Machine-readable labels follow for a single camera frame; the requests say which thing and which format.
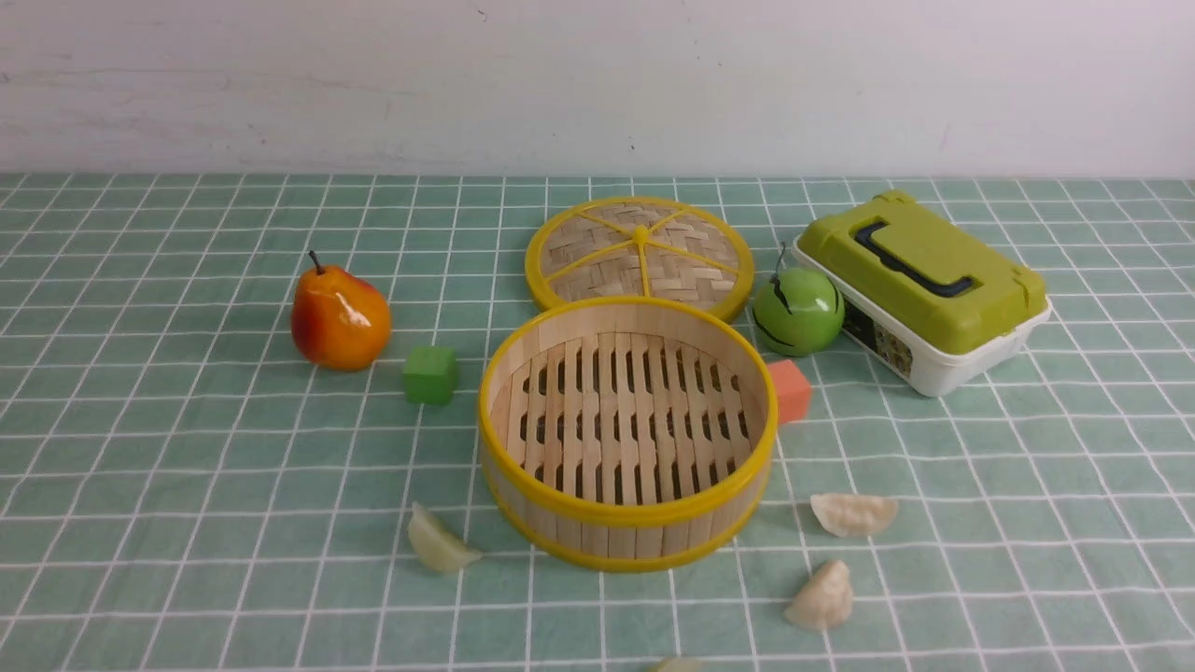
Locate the pale green dumpling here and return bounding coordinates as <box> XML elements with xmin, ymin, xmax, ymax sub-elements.
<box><xmin>406</xmin><ymin>502</ymin><xmax>484</xmax><ymax>574</ymax></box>

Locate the white dumpling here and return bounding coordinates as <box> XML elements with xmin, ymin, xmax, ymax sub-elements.
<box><xmin>782</xmin><ymin>560</ymin><xmax>854</xmax><ymax>631</ymax></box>
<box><xmin>809</xmin><ymin>493</ymin><xmax>899</xmax><ymax>539</ymax></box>

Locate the pale dumpling bottom edge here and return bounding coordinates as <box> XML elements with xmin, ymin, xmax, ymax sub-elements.
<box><xmin>648</xmin><ymin>656</ymin><xmax>704</xmax><ymax>672</ymax></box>

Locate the woven bamboo steamer lid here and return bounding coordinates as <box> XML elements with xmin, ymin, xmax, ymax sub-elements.
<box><xmin>525</xmin><ymin>196</ymin><xmax>756</xmax><ymax>323</ymax></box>

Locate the bamboo steamer tray yellow rim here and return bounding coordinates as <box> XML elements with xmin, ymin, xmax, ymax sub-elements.
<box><xmin>478</xmin><ymin>297</ymin><xmax>780</xmax><ymax>572</ymax></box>

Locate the green wooden cube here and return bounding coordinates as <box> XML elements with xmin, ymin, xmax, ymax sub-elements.
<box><xmin>402</xmin><ymin>346</ymin><xmax>459</xmax><ymax>405</ymax></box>

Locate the green toy apple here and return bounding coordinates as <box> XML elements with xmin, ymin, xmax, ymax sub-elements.
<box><xmin>750</xmin><ymin>244</ymin><xmax>846</xmax><ymax>358</ymax></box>

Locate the orange foam block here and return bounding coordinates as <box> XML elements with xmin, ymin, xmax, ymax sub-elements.
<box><xmin>767</xmin><ymin>360</ymin><xmax>811</xmax><ymax>424</ymax></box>

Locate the orange red toy pear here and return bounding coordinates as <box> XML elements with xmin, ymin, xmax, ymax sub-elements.
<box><xmin>290</xmin><ymin>250</ymin><xmax>392</xmax><ymax>371</ymax></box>

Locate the green lidded white box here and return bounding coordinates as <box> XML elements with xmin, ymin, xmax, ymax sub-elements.
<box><xmin>793</xmin><ymin>189</ymin><xmax>1050</xmax><ymax>399</ymax></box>

